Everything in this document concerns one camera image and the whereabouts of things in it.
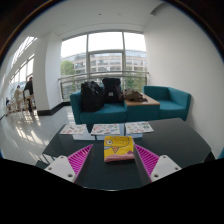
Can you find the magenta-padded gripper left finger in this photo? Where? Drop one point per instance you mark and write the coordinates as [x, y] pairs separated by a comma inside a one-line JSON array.
[[61, 168]]

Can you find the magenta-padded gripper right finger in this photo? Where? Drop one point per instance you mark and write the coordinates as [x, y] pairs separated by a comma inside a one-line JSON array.
[[164, 166]]

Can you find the printed sticker sheet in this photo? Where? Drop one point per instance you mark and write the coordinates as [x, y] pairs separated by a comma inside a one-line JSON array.
[[105, 129], [73, 129], [139, 127]]

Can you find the teal sofa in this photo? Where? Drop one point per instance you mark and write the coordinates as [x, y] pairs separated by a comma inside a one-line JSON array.
[[103, 116]]

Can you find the wooden sofa side table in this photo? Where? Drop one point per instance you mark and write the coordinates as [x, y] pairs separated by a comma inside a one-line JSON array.
[[143, 102]]

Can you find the brown jacket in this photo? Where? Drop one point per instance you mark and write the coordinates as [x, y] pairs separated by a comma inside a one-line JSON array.
[[135, 95]]

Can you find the black bulky backpack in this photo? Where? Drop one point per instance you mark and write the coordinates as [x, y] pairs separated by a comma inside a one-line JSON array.
[[91, 96]]

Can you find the person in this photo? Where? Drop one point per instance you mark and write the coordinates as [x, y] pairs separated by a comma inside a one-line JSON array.
[[29, 88], [18, 93], [7, 101]]

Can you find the black backpack with label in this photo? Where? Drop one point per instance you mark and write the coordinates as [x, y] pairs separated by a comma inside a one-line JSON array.
[[111, 90]]

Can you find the metal window railing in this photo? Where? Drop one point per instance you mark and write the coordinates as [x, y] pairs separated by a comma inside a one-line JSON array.
[[83, 75]]

